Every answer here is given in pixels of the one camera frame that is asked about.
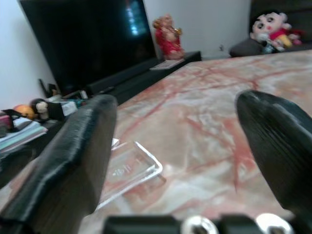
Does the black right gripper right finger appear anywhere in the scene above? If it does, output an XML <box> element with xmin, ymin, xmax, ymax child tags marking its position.
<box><xmin>236</xmin><ymin>89</ymin><xmax>312</xmax><ymax>220</ymax></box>

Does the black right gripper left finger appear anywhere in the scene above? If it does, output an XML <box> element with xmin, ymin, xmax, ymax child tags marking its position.
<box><xmin>0</xmin><ymin>94</ymin><xmax>118</xmax><ymax>234</ymax></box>

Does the clear plastic food container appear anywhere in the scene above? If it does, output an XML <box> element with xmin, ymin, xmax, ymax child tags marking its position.
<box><xmin>96</xmin><ymin>137</ymin><xmax>163</xmax><ymax>212</ymax></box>

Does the stack of papers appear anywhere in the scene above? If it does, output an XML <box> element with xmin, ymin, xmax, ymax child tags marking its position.
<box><xmin>0</xmin><ymin>119</ymin><xmax>49</xmax><ymax>153</ymax></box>

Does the black box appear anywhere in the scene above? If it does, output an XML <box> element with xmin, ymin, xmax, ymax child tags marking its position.
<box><xmin>47</xmin><ymin>100</ymin><xmax>67</xmax><ymax>120</ymax></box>

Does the brown monkey plush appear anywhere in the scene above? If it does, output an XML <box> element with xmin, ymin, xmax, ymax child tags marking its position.
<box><xmin>30</xmin><ymin>98</ymin><xmax>50</xmax><ymax>120</ymax></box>

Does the orange ball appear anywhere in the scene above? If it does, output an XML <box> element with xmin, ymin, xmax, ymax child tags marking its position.
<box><xmin>13</xmin><ymin>104</ymin><xmax>35</xmax><ymax>120</ymax></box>

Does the black soundbar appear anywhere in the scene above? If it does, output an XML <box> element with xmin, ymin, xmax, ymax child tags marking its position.
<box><xmin>86</xmin><ymin>57</ymin><xmax>159</xmax><ymax>96</ymax></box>

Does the dark sofa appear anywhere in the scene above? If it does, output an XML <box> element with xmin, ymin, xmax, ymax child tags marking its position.
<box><xmin>229</xmin><ymin>0</ymin><xmax>312</xmax><ymax>58</ymax></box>

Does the cartoon plush doll red shirt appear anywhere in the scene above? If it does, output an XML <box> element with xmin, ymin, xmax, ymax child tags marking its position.
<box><xmin>265</xmin><ymin>12</ymin><xmax>293</xmax><ymax>52</ymax></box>

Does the cartoon plush doll white face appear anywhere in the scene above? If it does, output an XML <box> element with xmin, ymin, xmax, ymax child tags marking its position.
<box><xmin>250</xmin><ymin>14</ymin><xmax>271</xmax><ymax>41</ymax></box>

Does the black flat television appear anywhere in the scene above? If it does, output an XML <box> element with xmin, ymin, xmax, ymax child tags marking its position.
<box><xmin>19</xmin><ymin>0</ymin><xmax>159</xmax><ymax>91</ymax></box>

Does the black television console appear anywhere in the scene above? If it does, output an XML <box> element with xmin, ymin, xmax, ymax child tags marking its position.
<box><xmin>36</xmin><ymin>50</ymin><xmax>202</xmax><ymax>137</ymax></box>

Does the white booklet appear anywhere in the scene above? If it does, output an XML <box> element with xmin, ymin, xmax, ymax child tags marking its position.
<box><xmin>149</xmin><ymin>59</ymin><xmax>186</xmax><ymax>72</ymax></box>

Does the red and gold figurine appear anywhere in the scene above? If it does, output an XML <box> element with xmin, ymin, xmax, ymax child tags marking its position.
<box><xmin>153</xmin><ymin>13</ymin><xmax>185</xmax><ymax>60</ymax></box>

